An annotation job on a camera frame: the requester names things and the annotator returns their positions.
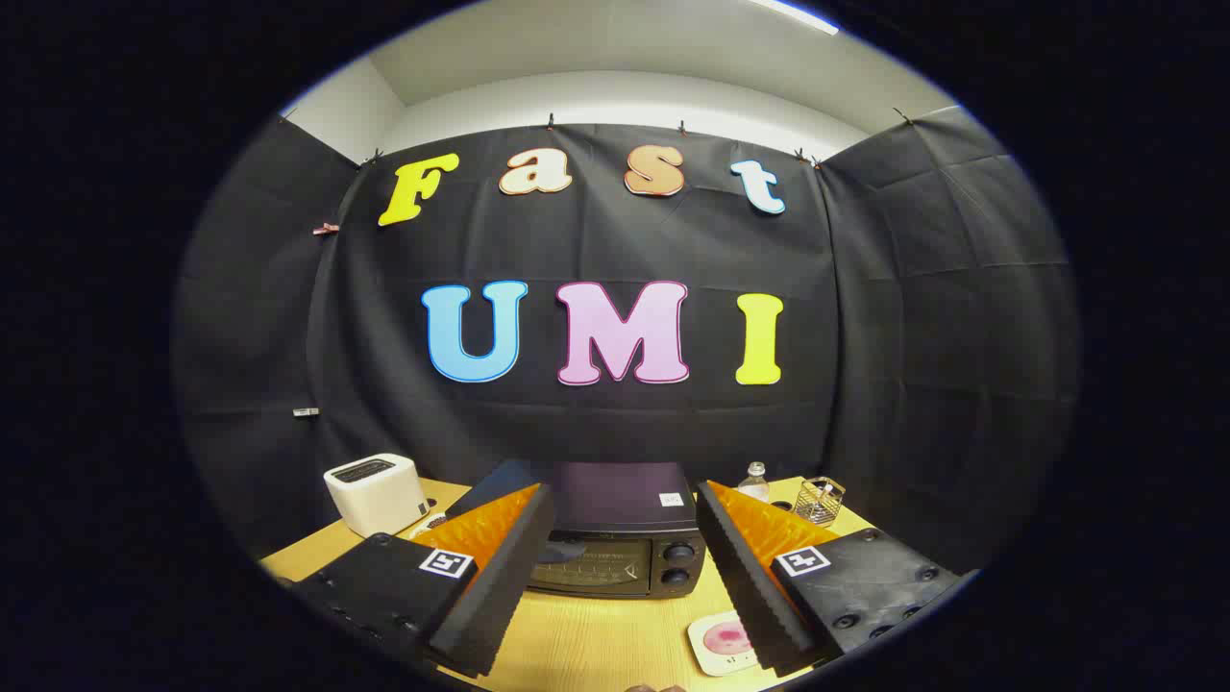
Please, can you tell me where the black backdrop cloth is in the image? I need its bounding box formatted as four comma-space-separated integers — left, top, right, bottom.
173, 106, 1082, 578

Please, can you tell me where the black toaster oven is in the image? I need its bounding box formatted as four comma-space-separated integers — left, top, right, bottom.
445, 459, 709, 600

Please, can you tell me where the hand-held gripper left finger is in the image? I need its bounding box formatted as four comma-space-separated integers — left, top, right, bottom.
283, 483, 558, 680

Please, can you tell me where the white bread toaster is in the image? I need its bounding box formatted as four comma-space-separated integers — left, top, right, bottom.
323, 454, 431, 539

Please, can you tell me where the cream square tray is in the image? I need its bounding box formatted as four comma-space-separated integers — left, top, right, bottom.
687, 610, 770, 677

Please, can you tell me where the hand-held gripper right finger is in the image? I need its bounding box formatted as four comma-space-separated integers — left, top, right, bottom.
694, 480, 970, 676

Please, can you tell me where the metal wire basket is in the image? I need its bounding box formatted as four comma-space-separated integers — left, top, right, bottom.
796, 476, 847, 528

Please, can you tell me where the pink ham slice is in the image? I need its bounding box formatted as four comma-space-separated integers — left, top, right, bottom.
704, 620, 755, 657

